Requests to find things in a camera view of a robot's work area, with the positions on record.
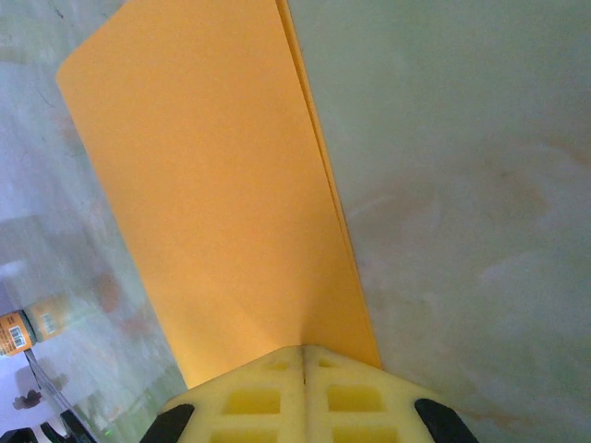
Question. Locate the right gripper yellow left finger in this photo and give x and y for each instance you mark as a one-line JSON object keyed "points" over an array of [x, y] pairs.
{"points": [[291, 392]]}

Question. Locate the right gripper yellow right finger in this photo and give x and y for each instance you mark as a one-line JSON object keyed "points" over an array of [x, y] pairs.
{"points": [[318, 397]]}

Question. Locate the orange paper sheet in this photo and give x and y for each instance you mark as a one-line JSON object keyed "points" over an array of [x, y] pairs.
{"points": [[208, 184]]}

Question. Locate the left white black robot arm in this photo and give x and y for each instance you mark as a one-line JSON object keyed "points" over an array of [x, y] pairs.
{"points": [[76, 427]]}

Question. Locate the orange capped bottle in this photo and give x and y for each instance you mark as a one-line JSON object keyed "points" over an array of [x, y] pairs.
{"points": [[46, 320]]}

